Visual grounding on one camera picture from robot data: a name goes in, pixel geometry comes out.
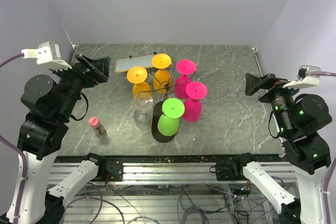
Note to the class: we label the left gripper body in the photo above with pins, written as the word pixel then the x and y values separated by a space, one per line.
pixel 72 81

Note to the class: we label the pink wine glass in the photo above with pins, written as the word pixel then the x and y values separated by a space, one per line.
pixel 193 105
pixel 186 68

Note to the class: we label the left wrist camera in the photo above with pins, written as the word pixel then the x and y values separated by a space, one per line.
pixel 47 55

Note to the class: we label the aluminium rail frame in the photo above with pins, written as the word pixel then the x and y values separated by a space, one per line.
pixel 170 193

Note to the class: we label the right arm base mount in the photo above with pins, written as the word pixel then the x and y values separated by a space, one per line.
pixel 227 170

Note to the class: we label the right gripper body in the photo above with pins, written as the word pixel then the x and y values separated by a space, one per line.
pixel 280 98

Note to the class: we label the pink wine glass front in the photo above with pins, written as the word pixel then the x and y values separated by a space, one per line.
pixel 193 105

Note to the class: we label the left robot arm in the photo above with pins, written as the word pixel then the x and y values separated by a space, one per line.
pixel 50 105

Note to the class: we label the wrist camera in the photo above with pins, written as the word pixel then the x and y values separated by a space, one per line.
pixel 305 78
pixel 47 55

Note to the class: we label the yellow framed mirror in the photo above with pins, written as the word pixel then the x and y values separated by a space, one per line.
pixel 124 65

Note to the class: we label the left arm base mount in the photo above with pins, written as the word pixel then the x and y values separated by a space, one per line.
pixel 113 171

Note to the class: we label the green wine glass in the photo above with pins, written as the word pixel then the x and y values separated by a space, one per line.
pixel 169 121

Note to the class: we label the orange wine glass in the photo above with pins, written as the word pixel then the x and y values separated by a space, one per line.
pixel 137 76
pixel 162 78

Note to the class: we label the pink capped small bottle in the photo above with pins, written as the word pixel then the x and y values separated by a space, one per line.
pixel 97 127

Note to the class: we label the clear wine glass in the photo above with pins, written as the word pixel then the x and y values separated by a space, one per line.
pixel 143 103

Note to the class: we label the wire wine glass rack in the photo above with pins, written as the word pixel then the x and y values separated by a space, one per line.
pixel 158 100

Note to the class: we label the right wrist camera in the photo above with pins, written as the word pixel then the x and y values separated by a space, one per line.
pixel 305 78

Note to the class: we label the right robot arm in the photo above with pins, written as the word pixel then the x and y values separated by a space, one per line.
pixel 299 118

